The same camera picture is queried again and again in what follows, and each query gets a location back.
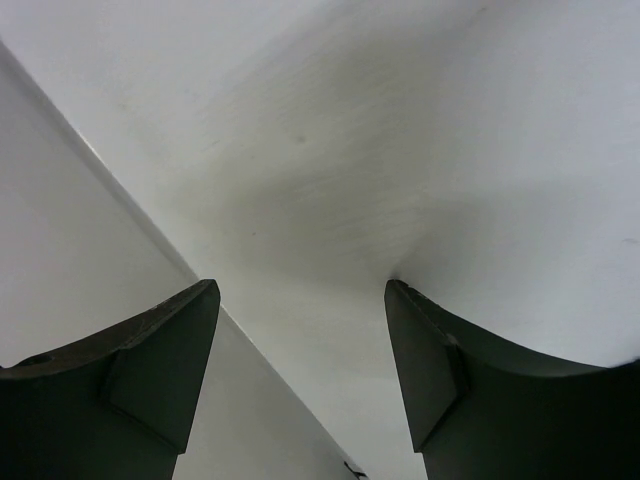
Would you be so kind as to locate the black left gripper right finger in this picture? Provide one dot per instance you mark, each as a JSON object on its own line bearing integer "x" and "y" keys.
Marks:
{"x": 479, "y": 406}

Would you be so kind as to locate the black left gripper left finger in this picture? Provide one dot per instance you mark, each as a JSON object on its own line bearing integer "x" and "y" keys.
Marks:
{"x": 118, "y": 404}

